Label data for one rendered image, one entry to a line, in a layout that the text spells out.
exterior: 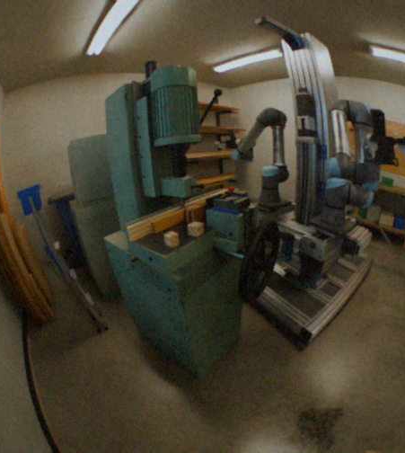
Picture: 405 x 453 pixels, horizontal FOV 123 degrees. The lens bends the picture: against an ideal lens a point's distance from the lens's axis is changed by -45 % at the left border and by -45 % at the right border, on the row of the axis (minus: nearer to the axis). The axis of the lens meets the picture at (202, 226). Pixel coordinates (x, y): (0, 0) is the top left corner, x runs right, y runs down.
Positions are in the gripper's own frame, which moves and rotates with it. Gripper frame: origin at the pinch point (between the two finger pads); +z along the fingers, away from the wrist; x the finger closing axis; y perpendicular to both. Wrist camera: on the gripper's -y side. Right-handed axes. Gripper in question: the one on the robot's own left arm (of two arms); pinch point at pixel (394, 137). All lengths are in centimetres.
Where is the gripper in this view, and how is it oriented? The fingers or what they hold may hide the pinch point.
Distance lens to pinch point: 51.9
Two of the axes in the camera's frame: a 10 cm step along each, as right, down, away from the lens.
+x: -7.8, -0.5, 6.2
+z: -6.0, 3.4, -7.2
